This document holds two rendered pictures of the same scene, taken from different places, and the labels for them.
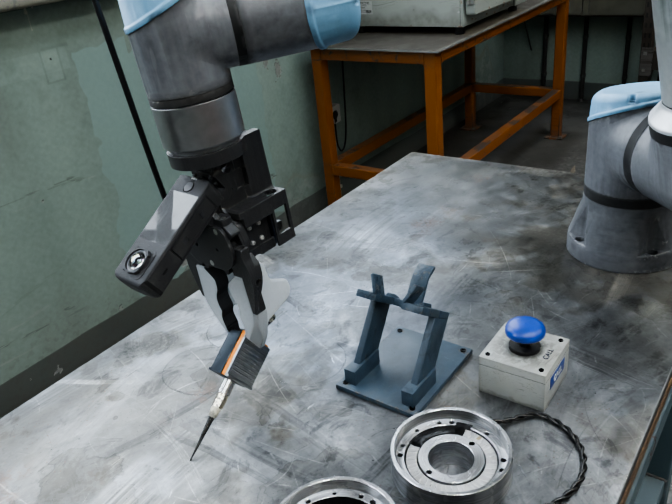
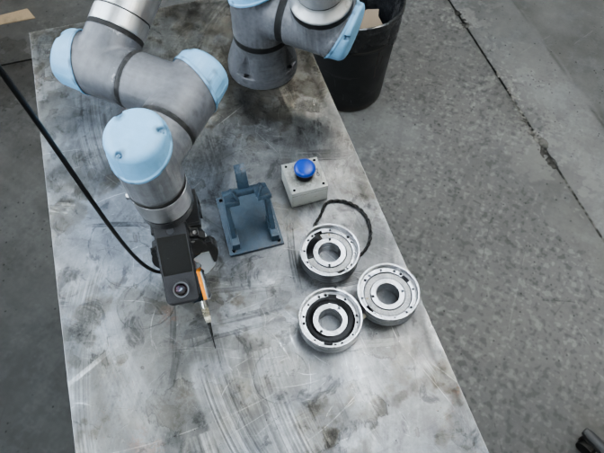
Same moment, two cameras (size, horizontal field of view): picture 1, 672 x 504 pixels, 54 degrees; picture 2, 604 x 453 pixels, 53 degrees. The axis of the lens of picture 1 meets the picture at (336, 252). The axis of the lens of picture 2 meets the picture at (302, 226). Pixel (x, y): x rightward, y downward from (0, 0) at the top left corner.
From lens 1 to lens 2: 0.65 m
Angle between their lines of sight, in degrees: 50
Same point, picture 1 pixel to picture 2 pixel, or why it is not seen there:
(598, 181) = (253, 42)
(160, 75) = (165, 193)
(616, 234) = (271, 67)
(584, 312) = (288, 126)
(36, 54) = not seen: outside the picture
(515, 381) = (312, 194)
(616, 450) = (367, 197)
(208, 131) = (188, 199)
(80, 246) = not seen: outside the picture
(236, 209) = (190, 221)
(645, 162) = (293, 33)
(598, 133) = (247, 15)
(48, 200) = not seen: outside the picture
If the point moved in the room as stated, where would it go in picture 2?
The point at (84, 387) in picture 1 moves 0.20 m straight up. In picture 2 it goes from (93, 371) to (49, 325)
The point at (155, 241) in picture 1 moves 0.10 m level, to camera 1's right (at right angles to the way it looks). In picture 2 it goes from (181, 272) to (226, 221)
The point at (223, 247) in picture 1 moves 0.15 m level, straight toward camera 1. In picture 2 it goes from (199, 245) to (294, 284)
